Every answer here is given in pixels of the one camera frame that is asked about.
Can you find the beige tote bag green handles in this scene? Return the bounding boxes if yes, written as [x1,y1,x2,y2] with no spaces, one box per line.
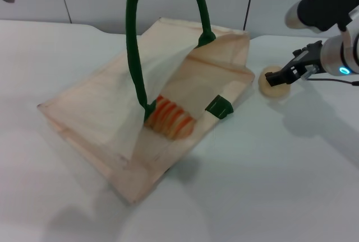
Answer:
[36,0,256,205]

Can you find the thin dark gripper cable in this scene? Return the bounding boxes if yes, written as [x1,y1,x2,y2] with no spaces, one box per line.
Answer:
[304,76,359,86]

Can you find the round pale egg yolk pastry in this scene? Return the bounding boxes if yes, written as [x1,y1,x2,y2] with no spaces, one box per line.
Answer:
[257,65,291,99]

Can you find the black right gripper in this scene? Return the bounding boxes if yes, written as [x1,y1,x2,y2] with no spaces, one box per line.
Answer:
[264,41,324,88]

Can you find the orange striped long bread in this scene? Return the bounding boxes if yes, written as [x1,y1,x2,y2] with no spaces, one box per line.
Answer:
[145,95,196,142]

